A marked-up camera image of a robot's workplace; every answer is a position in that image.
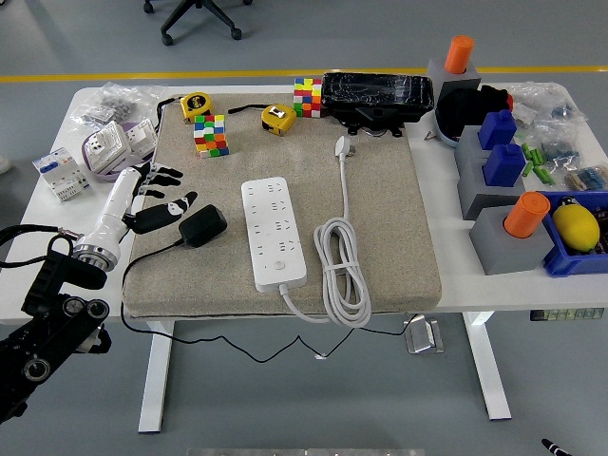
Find colourful puzzle cube tower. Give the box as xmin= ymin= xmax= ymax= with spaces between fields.
xmin=293 ymin=77 xmax=324 ymax=119
xmin=193 ymin=113 xmax=231 ymax=161

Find orange cylinder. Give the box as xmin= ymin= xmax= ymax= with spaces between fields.
xmin=503 ymin=191 xmax=551 ymax=238
xmin=444 ymin=35 xmax=475 ymax=76

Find light blue dish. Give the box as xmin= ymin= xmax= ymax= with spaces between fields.
xmin=433 ymin=107 xmax=461 ymax=148

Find table height control panel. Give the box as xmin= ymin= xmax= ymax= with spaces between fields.
xmin=529 ymin=308 xmax=605 ymax=323

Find blue plastic bin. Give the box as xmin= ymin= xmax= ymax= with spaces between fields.
xmin=535 ymin=190 xmax=608 ymax=278

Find clear bag of blue parts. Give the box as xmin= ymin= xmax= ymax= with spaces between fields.
xmin=539 ymin=127 xmax=583 ymax=165

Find black film-wrapped box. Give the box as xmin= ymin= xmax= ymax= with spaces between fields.
xmin=321 ymin=71 xmax=436 ymax=140

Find yellow tape measure silver clip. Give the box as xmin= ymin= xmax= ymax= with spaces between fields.
xmin=260 ymin=104 xmax=297 ymax=137

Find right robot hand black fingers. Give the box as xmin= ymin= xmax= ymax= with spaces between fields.
xmin=541 ymin=437 xmax=579 ymax=456

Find white power strip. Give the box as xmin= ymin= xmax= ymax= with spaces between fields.
xmin=240 ymin=177 xmax=308 ymax=294

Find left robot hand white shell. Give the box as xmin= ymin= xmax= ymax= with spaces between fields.
xmin=89 ymin=162 xmax=199 ymax=246

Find clear bag of connectors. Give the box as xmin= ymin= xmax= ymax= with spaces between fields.
xmin=562 ymin=163 xmax=608 ymax=192

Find black power adapter plug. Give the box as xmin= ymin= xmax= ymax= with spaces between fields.
xmin=178 ymin=203 xmax=228 ymax=249

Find grey block with hole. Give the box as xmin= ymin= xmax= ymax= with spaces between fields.
xmin=454 ymin=125 xmax=493 ymax=165
xmin=427 ymin=57 xmax=483 ymax=104
xmin=457 ymin=155 xmax=541 ymax=220
xmin=468 ymin=207 xmax=556 ymax=276

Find white table leg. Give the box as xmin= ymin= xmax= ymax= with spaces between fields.
xmin=137 ymin=320 xmax=176 ymax=434
xmin=463 ymin=311 xmax=513 ymax=423

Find thin black adapter cord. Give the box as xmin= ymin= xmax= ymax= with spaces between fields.
xmin=119 ymin=237 xmax=422 ymax=365

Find beige mat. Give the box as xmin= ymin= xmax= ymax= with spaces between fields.
xmin=122 ymin=92 xmax=443 ymax=318

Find silver metal floor box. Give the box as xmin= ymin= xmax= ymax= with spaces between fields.
xmin=402 ymin=313 xmax=446 ymax=355

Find clear bag of small parts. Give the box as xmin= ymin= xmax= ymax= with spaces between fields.
xmin=510 ymin=81 xmax=590 ymax=127

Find purple tray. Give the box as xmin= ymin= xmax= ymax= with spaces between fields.
xmin=81 ymin=121 xmax=158 ymax=184

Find blue block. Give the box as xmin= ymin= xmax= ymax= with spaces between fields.
xmin=483 ymin=142 xmax=527 ymax=188
xmin=477 ymin=109 xmax=518 ymax=151

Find yellow tape measure black label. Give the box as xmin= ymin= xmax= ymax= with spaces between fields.
xmin=180 ymin=91 xmax=214 ymax=125

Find yellow lemon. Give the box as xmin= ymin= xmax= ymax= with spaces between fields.
xmin=552 ymin=202 xmax=601 ymax=252

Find black cloth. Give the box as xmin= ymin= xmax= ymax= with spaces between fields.
xmin=435 ymin=84 xmax=512 ymax=142

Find white power strip cable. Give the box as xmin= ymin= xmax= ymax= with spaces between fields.
xmin=277 ymin=135 xmax=372 ymax=329

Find black office chair base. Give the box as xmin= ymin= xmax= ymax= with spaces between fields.
xmin=142 ymin=0 xmax=254 ymax=48

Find white wall socket panel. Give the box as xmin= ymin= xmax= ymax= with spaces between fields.
xmin=86 ymin=121 xmax=130 ymax=172
xmin=123 ymin=118 xmax=158 ymax=158

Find clear bag of grey parts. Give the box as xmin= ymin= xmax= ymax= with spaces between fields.
xmin=69 ymin=82 xmax=167 ymax=128

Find white circuit breaker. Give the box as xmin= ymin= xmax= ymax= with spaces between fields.
xmin=31 ymin=146 xmax=92 ymax=203

